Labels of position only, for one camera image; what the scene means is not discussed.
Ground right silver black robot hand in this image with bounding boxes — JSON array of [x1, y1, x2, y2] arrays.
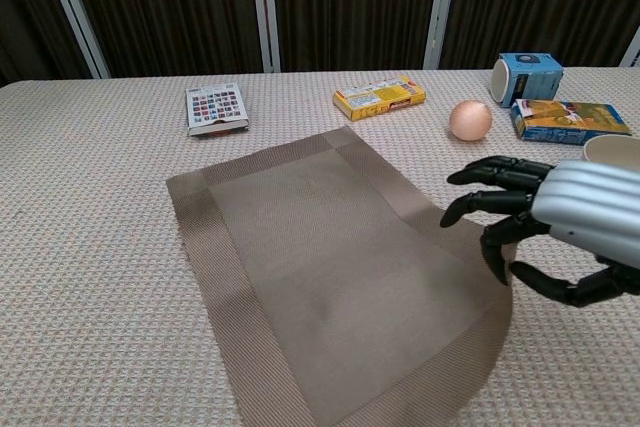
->
[[439, 155, 640, 308]]

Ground light brown bowl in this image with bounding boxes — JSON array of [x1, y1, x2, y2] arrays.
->
[[582, 135, 640, 173]]

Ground brown woven placemat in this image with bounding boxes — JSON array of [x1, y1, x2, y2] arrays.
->
[[165, 125, 516, 427]]

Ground blue and yellow carton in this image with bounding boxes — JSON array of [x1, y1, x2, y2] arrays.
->
[[509, 98, 633, 146]]

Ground blue cube box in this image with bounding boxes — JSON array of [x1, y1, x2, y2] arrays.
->
[[490, 52, 565, 109]]

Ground peach coloured egg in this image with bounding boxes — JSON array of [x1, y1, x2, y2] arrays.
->
[[448, 99, 494, 142]]

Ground yellow cardboard box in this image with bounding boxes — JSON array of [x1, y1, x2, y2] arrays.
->
[[333, 75, 428, 122]]

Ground white box with coloured squares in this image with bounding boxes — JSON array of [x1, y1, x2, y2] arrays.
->
[[184, 81, 250, 138]]

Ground black pleated curtain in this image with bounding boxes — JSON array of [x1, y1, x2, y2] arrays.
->
[[0, 0, 640, 88]]

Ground beige woven tablecloth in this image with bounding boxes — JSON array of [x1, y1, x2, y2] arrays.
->
[[0, 66, 640, 427]]

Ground grey metal frame post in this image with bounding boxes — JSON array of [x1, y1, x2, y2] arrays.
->
[[248, 0, 281, 73], [37, 0, 111, 80], [423, 0, 461, 70], [618, 26, 640, 68]]

